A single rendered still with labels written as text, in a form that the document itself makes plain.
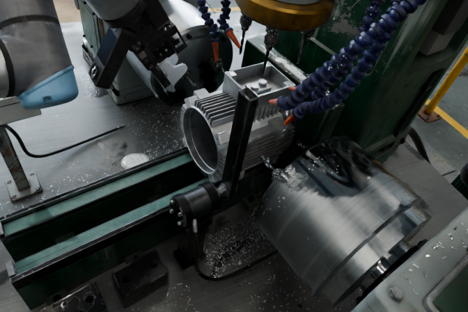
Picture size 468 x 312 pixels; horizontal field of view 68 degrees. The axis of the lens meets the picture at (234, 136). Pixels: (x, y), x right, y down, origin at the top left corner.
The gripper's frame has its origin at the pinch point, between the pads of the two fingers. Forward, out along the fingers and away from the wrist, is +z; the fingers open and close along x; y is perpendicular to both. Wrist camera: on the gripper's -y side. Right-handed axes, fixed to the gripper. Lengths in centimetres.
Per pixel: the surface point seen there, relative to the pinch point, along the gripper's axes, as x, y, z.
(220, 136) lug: -12.4, 2.1, 6.7
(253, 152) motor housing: -14.8, 6.0, 16.0
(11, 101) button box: 16.2, -25.6, -7.5
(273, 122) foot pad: -13.1, 13.3, 14.5
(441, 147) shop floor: -8, 130, 206
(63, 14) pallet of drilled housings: 235, -22, 102
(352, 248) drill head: -43.4, 5.8, 4.2
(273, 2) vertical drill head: -9.6, 22.1, -10.4
